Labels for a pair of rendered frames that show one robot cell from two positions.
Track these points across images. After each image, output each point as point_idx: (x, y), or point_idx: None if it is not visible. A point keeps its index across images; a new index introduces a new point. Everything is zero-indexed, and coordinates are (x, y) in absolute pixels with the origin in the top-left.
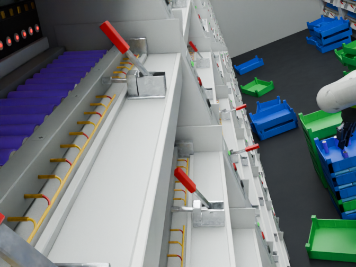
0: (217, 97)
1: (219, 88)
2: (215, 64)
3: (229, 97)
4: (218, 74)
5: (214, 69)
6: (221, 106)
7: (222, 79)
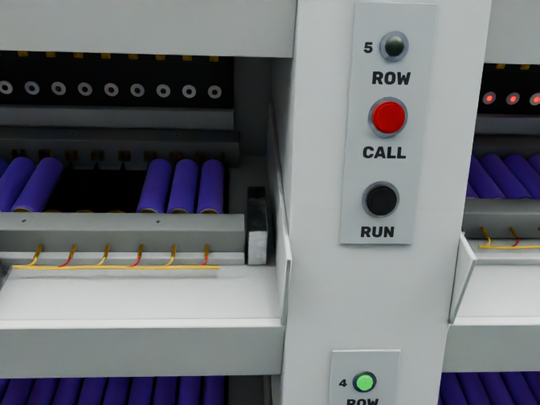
0: (276, 274)
1: (280, 234)
2: (314, 85)
3: (349, 350)
4: (292, 155)
5: (292, 103)
6: (153, 289)
7: (394, 231)
